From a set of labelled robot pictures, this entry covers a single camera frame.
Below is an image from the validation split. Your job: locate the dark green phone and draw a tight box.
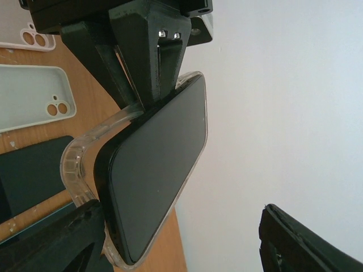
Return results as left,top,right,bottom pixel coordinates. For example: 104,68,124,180
1,203,76,248

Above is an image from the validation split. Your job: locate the clear transparent phone case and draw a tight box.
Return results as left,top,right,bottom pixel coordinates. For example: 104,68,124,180
60,71,205,270

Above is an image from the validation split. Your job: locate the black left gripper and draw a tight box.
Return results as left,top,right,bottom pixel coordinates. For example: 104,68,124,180
18,0,213,109

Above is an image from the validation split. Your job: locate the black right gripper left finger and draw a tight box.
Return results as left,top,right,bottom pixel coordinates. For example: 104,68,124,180
1,199,105,271

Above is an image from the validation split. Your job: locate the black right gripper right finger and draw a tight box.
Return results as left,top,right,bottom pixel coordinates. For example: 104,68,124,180
259,204,362,271

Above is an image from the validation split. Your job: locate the dark grey phone corner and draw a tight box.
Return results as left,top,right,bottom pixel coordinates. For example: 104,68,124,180
94,73,208,265

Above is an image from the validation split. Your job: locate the cream white phone case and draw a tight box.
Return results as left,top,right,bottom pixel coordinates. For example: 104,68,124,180
1,64,77,133

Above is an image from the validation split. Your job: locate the black phone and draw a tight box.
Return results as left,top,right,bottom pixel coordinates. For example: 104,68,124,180
1,135,73,223

